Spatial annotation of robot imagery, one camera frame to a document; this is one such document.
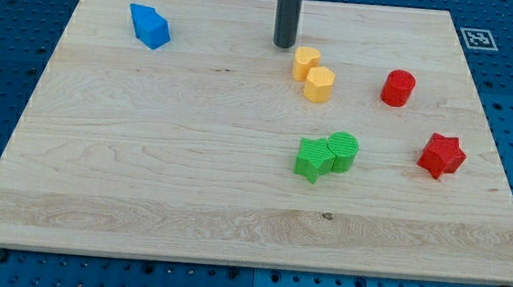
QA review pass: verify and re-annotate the yellow heart block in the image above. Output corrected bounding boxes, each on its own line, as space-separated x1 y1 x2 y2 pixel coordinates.
292 46 321 81

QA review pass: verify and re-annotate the yellow hexagon block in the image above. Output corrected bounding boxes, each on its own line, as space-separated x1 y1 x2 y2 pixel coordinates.
303 66 336 103

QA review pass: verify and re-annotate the green star block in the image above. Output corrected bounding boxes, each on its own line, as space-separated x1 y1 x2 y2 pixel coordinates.
293 138 336 184

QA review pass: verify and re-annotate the green cylinder block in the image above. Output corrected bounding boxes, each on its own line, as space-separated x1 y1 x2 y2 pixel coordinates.
327 132 359 173

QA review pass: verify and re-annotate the wooden board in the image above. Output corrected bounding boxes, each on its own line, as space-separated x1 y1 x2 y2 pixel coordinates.
0 0 513 285

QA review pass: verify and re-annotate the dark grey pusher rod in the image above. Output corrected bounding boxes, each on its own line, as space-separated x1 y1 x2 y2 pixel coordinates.
273 0 303 48

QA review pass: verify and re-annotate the red cylinder block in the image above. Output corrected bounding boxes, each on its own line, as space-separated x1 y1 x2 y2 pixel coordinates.
380 69 416 107

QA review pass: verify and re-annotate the blue pentagon block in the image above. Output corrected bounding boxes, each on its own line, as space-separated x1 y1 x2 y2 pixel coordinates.
130 4 170 49

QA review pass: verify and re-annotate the red star block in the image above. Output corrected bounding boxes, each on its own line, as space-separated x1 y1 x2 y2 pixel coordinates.
416 133 466 179

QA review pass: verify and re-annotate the white fiducial marker tag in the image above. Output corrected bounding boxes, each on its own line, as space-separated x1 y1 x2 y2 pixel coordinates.
460 27 497 51

